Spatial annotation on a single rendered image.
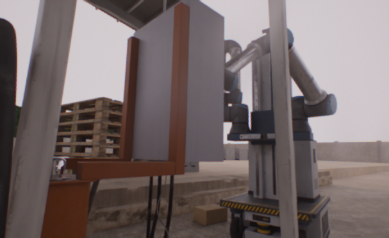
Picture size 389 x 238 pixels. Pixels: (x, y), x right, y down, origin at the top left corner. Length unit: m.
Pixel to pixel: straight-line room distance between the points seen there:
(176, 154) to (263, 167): 1.53
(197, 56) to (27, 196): 0.65
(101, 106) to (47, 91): 2.64
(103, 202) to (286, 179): 1.61
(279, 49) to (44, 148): 1.07
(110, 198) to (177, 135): 1.67
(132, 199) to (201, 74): 1.80
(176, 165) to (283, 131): 0.64
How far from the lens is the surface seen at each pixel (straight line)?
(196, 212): 2.56
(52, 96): 0.47
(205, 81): 0.87
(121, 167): 0.64
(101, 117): 3.08
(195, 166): 4.53
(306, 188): 2.26
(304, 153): 2.24
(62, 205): 0.61
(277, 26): 1.28
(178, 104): 0.76
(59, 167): 0.62
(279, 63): 1.24
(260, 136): 1.97
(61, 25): 0.50
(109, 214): 2.33
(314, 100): 1.81
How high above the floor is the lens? 0.67
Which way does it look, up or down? 9 degrees up
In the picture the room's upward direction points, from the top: 2 degrees clockwise
